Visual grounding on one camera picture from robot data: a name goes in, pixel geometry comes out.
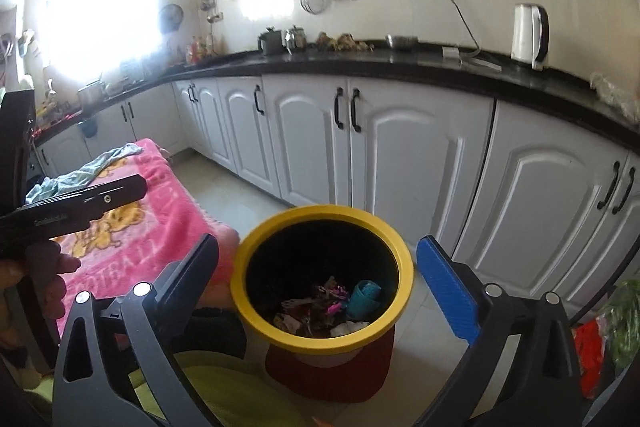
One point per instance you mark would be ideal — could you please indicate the pile of dried roots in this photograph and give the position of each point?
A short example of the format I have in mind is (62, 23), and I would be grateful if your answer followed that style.
(345, 43)

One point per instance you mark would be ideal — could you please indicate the small steel tray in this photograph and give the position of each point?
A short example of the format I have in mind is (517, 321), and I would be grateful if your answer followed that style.
(480, 62)

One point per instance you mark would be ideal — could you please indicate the steel stockpot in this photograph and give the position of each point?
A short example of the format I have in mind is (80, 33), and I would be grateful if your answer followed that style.
(91, 94)

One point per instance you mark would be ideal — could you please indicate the black kitchen countertop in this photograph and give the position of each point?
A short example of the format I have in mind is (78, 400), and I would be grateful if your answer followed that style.
(400, 62)

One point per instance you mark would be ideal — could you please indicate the person's yellow-green clothing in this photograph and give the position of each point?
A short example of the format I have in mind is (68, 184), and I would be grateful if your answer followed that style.
(225, 387)

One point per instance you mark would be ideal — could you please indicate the yellow-rimmed black trash bin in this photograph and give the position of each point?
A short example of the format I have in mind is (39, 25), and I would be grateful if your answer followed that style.
(320, 217)

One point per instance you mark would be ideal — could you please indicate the teal cloth piece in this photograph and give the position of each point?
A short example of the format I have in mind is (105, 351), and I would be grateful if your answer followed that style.
(367, 298)

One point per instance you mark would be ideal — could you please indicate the group of condiment bottles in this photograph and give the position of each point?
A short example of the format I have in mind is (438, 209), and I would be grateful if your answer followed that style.
(201, 49)

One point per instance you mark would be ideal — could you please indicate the white electric kettle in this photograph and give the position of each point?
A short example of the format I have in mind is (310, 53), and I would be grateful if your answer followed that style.
(527, 34)

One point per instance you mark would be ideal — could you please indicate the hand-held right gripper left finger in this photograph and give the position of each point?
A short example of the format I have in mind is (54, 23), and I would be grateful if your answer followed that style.
(200, 267)

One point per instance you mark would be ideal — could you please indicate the pink printed blanket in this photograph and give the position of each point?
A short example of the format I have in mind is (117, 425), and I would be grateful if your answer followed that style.
(150, 237)

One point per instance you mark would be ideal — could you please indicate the clear plastic bag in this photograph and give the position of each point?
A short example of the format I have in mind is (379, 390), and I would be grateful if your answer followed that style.
(615, 94)

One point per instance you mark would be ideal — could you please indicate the white base cabinets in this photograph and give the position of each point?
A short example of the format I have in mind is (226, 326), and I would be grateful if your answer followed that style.
(410, 147)

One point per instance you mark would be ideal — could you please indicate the dark lidded pot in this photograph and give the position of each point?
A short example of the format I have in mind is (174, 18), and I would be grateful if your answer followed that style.
(271, 43)

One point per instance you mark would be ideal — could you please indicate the light blue cloth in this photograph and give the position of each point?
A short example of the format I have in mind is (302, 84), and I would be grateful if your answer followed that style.
(75, 179)

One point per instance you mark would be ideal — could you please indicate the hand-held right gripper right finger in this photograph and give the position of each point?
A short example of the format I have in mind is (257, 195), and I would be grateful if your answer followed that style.
(445, 287)

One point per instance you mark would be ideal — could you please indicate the blue hanging basket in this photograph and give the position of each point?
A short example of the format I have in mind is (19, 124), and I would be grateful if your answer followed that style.
(89, 128)

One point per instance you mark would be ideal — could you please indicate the red plastic bag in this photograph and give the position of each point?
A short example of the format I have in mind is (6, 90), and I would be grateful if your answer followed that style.
(590, 357)

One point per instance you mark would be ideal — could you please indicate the person's left hand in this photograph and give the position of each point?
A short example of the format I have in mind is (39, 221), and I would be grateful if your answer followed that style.
(42, 264)

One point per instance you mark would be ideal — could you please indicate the purple foil wrapper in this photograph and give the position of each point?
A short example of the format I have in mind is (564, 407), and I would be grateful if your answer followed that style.
(332, 294)

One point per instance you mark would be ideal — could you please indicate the bag of green vegetables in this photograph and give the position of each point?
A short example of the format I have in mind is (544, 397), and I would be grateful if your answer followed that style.
(622, 322)

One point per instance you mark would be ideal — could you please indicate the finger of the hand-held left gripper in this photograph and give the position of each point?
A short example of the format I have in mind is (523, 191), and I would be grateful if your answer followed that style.
(115, 194)

